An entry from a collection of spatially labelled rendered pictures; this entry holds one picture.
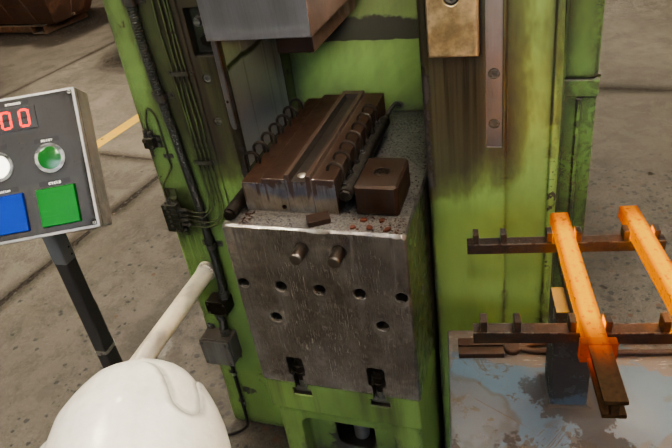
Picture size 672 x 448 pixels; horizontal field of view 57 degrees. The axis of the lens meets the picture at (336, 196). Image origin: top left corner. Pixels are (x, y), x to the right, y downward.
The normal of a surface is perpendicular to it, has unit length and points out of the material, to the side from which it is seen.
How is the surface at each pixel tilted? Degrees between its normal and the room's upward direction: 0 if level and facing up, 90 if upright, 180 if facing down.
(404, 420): 90
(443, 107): 90
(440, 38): 90
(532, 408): 0
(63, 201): 60
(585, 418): 0
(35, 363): 0
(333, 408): 90
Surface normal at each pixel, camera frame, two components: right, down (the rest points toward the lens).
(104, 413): -0.18, -0.88
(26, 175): 0.05, 0.00
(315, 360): -0.29, 0.53
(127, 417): 0.04, -0.91
